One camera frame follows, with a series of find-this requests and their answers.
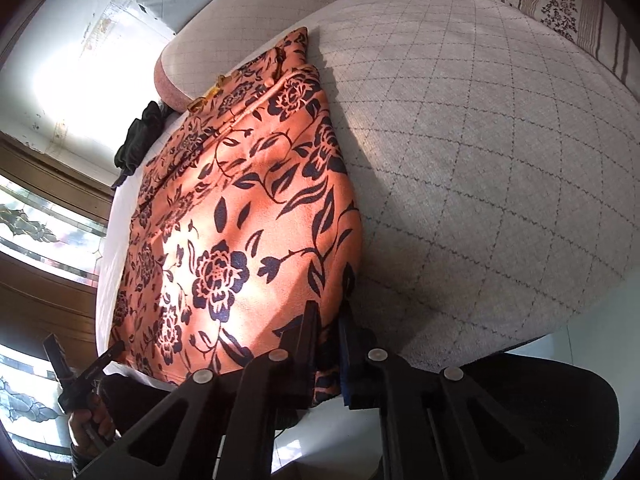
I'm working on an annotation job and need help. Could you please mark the person's left hand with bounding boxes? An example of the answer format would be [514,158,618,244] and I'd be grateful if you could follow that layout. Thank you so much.
[67,394,119,461]

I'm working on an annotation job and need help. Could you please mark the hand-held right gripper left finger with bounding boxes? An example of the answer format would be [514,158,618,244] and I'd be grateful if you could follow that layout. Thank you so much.
[75,301,321,480]

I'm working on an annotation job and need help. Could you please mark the orange floral garment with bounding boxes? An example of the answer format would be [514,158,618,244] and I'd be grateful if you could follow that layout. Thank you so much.
[107,25,364,408]

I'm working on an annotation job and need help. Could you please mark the striped floral pillow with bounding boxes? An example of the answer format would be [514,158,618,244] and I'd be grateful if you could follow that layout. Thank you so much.
[402,0,633,86]

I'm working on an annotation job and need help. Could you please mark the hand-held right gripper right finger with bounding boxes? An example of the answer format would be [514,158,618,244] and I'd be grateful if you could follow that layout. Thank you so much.
[337,308,566,480]

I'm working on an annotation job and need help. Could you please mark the black cloth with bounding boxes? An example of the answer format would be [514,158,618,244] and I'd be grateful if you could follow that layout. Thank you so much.
[112,101,169,189]

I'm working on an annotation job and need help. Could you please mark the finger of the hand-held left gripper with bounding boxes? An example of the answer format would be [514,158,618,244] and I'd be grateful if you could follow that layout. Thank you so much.
[75,341,126,392]
[43,334,68,387]

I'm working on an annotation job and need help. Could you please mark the pink quilted bolster cushion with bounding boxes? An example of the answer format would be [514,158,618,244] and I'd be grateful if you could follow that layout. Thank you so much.
[154,0,377,113]

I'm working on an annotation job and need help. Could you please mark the stained glass window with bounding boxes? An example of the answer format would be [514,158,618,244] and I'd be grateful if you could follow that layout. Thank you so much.
[0,170,109,456]

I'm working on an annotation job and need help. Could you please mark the wooden window frame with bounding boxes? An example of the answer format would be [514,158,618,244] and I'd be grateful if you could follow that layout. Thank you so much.
[0,132,117,378]

